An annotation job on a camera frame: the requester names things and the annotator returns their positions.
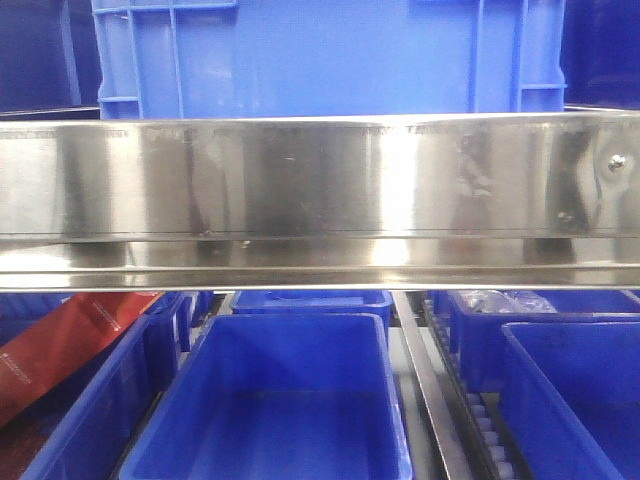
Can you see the blue bin holding red package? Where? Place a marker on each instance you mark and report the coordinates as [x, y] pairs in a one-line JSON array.
[[79, 430]]

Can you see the red foil package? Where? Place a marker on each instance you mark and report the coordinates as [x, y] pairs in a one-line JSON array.
[[62, 342]]

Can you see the blue bin centre front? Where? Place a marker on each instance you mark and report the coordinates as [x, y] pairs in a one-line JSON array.
[[293, 396]]

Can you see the large blue crate upper shelf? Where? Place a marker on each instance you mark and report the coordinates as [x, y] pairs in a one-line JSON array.
[[243, 59]]

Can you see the blue bin centre rear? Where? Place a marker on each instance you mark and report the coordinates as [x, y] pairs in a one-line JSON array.
[[310, 302]]

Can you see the blue bin far right front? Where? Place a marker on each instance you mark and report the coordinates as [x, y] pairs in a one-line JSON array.
[[571, 398]]

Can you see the clear plastic bag in bin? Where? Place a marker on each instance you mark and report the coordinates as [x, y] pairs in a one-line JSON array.
[[511, 301]]

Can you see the stainless steel shelf rack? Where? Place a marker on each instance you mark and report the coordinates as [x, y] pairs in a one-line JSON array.
[[405, 203]]

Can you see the blue bin right rear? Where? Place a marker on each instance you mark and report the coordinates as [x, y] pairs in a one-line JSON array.
[[478, 340]]

